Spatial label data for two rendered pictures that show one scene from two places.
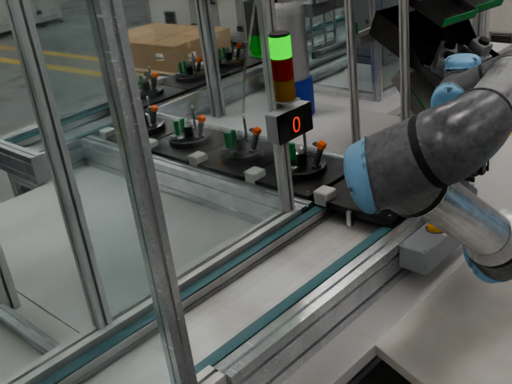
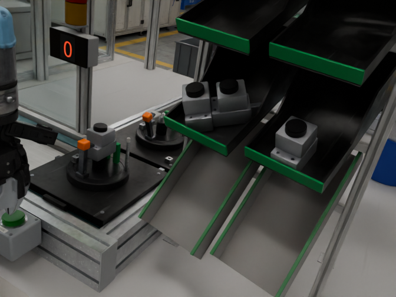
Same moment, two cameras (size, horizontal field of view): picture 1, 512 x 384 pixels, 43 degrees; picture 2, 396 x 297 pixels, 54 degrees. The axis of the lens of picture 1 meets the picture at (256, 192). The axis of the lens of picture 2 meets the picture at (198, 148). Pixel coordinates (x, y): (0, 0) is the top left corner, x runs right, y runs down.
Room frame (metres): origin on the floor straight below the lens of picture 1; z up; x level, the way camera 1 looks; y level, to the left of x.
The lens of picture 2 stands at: (1.43, -1.09, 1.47)
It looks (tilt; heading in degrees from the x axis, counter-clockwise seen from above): 27 degrees down; 68
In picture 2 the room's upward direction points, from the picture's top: 10 degrees clockwise
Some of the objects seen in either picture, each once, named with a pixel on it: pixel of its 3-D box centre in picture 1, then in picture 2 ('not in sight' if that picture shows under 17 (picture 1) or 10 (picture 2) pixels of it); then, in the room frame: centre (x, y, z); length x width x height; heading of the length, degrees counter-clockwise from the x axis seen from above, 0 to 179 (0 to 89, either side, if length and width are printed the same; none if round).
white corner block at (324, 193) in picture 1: (324, 196); not in sight; (1.52, -0.18, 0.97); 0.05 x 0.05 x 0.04; 43
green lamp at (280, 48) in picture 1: (280, 46); not in sight; (1.47, -0.10, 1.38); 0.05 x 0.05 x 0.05
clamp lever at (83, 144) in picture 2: not in sight; (85, 155); (1.48, -0.34, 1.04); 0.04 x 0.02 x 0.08; 43
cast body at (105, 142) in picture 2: not in sight; (102, 138); (1.52, -0.31, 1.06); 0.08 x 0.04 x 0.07; 44
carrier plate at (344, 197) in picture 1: (378, 193); (98, 177); (1.51, -0.32, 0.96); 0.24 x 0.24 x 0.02; 43
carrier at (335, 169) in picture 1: (301, 156); (161, 125); (1.70, -0.14, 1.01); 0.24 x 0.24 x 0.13; 43
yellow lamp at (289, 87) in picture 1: (284, 88); (75, 12); (1.47, -0.10, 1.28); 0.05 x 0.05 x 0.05
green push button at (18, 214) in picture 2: not in sight; (13, 219); (1.35, -0.45, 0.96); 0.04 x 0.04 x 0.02
